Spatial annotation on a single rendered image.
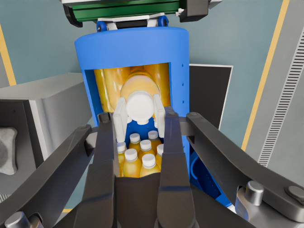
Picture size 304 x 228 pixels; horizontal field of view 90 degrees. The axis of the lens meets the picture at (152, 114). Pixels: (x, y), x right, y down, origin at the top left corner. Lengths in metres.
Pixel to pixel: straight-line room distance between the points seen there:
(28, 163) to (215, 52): 1.60
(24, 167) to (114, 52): 0.58
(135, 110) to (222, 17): 1.59
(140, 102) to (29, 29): 1.65
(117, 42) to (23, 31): 1.56
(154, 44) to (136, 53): 0.04
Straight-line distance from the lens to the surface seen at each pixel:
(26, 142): 0.70
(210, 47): 1.68
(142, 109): 0.21
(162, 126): 0.15
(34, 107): 0.68
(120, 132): 0.15
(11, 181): 0.82
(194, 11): 0.58
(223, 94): 1.64
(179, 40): 0.35
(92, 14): 0.68
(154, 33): 0.31
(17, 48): 1.87
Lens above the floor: 1.54
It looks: 69 degrees down
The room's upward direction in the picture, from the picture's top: 168 degrees clockwise
